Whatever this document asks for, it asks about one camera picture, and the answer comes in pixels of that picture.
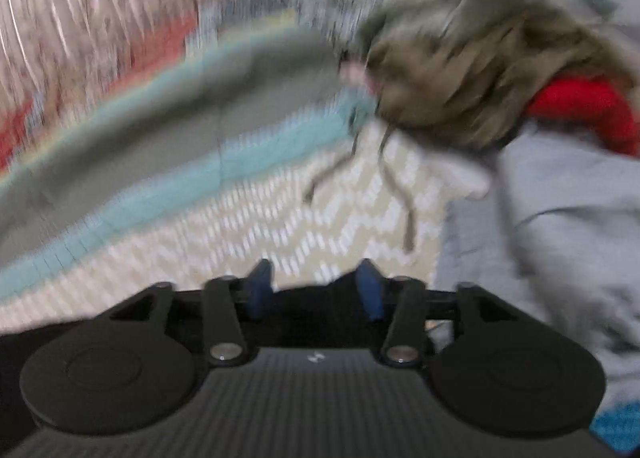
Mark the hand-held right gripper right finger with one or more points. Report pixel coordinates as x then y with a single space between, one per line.
369 290

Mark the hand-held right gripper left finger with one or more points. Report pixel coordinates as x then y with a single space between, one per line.
260 290

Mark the black pants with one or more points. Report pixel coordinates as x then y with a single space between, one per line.
312 318

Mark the striped zigzag blanket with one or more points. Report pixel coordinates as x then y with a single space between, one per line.
210 148

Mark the grey garment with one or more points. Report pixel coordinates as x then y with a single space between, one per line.
565 238

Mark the red floral bedsheet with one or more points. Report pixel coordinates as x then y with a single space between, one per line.
160 48

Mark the red cloth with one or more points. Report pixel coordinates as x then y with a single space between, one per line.
585 105

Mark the blue checked mat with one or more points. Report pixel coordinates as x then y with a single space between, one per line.
620 430

